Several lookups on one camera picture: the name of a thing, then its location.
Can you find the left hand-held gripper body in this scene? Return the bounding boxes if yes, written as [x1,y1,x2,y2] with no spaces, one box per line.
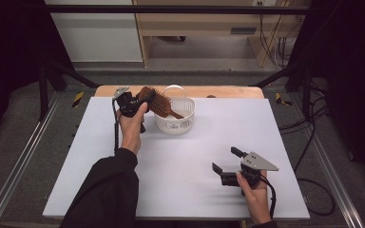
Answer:
[112,86,141,119]

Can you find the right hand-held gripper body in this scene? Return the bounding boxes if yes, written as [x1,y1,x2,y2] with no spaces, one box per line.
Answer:
[240,151,279,188]

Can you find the brown wooden hairbrush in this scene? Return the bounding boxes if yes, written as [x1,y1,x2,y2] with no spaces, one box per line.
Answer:
[136,85,185,121]

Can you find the white plastic basket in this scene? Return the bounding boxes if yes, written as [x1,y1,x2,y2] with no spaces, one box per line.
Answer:
[153,84,197,136]

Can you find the person's left hand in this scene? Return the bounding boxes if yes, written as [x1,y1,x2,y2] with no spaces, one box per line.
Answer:
[116,102,149,156]

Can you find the person's right hand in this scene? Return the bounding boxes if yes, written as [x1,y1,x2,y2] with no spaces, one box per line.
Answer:
[236,170,273,224]

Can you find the yellow black floor tape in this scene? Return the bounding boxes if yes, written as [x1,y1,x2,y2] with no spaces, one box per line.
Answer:
[71,91,86,108]
[274,92,294,107]

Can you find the wooden table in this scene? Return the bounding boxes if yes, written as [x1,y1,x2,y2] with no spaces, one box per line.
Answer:
[94,85,265,100]

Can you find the white cabinet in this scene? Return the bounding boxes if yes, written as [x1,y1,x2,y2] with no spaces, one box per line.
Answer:
[44,0,144,63]

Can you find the black metal stand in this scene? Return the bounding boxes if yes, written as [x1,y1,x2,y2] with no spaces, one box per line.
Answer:
[37,58,100,122]
[250,60,316,120]

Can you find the light wooden desk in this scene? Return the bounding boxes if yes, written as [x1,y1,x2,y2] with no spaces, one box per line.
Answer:
[132,0,312,68]

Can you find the dark curtain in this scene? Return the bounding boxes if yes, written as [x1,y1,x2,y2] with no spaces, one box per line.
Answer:
[287,0,365,186]
[0,0,75,148]

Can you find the right hand-held gripper cable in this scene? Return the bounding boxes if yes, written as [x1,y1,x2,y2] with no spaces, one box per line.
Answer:
[259,174,278,220]

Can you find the black floor cable bundle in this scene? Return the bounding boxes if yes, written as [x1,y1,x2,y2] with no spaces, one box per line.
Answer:
[278,77,331,173]

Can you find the aluminium floor rail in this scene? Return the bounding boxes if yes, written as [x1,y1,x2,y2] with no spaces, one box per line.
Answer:
[289,94,365,228]
[0,91,63,228]

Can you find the black floor cable loop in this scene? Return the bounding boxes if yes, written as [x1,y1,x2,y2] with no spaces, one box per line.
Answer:
[298,178,336,218]

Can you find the black horizontal frame bar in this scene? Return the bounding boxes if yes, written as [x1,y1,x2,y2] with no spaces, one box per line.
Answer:
[44,4,331,15]

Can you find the hanging cables by desk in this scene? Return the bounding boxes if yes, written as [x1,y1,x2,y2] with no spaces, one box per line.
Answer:
[257,0,302,69]

